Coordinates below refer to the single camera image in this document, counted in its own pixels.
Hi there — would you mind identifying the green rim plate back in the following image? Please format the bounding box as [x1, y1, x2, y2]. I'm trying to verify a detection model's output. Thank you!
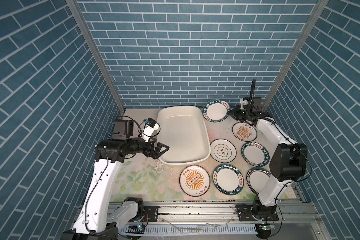
[202, 100, 230, 123]

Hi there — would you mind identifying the green rim plate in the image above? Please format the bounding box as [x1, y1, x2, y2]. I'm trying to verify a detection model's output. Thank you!
[202, 100, 230, 123]
[246, 167, 271, 195]
[213, 164, 244, 196]
[241, 142, 270, 167]

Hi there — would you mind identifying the white plate green flower outline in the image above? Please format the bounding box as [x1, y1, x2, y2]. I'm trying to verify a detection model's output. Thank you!
[210, 139, 237, 163]

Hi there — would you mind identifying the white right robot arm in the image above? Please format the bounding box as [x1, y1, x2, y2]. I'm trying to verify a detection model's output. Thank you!
[228, 104, 308, 221]

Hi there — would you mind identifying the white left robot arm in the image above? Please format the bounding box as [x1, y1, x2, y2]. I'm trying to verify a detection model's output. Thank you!
[61, 116, 170, 240]

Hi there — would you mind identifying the white plastic bin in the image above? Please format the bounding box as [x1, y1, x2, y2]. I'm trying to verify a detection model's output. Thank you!
[157, 106, 211, 166]

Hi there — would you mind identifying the orange sunburst plate back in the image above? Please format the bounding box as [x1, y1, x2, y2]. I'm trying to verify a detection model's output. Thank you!
[232, 123, 258, 142]

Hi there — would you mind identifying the orange sunburst plate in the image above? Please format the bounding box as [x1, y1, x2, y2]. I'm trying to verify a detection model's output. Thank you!
[232, 123, 258, 142]
[179, 165, 211, 197]

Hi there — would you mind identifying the orange sunburst plate front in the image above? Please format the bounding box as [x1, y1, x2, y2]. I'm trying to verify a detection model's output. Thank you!
[179, 165, 211, 197]

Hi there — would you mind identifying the green rim plate front right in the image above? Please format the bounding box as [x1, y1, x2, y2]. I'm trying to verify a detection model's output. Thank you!
[246, 167, 271, 195]

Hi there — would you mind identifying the green rim plate front centre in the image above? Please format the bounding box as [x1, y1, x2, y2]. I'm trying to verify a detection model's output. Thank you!
[213, 164, 244, 196]

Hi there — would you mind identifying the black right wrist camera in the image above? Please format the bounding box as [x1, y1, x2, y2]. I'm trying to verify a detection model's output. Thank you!
[240, 97, 263, 112]

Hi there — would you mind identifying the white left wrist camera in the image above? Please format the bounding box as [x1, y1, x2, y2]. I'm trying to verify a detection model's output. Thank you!
[143, 118, 160, 142]

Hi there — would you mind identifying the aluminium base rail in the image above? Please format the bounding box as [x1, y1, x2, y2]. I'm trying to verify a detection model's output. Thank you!
[68, 199, 331, 240]

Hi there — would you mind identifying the aluminium corner frame right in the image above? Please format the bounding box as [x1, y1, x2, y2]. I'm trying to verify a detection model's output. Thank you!
[263, 0, 329, 110]

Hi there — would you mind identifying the aluminium corner frame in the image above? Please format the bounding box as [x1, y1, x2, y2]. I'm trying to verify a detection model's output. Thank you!
[66, 0, 125, 114]
[263, 0, 329, 110]

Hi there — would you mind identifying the aluminium corner frame left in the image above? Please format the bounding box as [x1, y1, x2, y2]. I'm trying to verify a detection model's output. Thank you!
[66, 0, 125, 114]

